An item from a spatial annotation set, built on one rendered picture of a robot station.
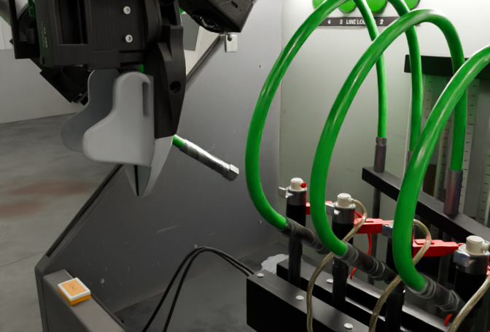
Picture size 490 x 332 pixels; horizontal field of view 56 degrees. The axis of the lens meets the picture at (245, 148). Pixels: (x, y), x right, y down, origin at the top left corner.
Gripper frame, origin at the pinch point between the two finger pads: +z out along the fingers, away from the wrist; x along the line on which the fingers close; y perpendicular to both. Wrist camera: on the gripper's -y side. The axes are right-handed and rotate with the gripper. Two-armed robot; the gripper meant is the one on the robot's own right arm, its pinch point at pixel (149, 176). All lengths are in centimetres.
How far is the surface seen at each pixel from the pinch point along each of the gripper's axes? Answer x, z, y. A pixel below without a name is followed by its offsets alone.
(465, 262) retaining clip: 12.6, 11.3, -26.0
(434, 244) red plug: 6.8, 13.5, -31.6
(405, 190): 12.2, 1.3, -14.6
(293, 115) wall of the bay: -39, 9, -57
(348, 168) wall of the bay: -24, 17, -57
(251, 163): -3.4, 2.5, -13.0
